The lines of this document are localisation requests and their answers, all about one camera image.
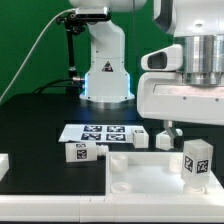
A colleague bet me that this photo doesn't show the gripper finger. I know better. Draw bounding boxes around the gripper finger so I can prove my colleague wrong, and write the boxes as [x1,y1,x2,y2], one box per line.
[163,120,175,146]

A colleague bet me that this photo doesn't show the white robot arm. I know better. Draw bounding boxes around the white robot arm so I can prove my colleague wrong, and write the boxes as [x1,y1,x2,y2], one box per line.
[69,0,224,140]

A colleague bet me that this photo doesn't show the black cables at base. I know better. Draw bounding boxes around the black cables at base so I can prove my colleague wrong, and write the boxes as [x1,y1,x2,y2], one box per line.
[32,76,85,95]

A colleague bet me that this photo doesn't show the paper sheet with tags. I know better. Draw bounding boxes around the paper sheet with tags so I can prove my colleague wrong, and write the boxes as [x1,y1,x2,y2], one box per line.
[59,124,132,143]

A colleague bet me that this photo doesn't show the grey cable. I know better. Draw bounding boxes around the grey cable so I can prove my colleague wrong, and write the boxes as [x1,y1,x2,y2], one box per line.
[0,8,76,104]

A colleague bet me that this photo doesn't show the camera on stand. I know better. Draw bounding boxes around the camera on stand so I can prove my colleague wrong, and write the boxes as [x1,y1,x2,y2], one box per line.
[75,7,110,22]

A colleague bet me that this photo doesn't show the black camera stand pole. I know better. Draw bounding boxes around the black camera stand pole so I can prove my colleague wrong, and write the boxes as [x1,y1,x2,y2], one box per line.
[56,13,85,87]

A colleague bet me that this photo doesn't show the white obstacle fence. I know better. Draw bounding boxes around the white obstacle fence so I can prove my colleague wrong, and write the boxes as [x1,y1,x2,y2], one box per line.
[0,154,224,224]

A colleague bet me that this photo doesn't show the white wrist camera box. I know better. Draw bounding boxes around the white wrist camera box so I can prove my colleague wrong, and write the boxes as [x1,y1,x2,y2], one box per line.
[141,44,183,71]

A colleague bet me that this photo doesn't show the white square table top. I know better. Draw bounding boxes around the white square table top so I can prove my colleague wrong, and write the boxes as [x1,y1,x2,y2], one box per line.
[106,152,222,197]

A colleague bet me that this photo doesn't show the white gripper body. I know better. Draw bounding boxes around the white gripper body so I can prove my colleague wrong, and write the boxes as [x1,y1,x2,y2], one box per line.
[137,72,224,125]

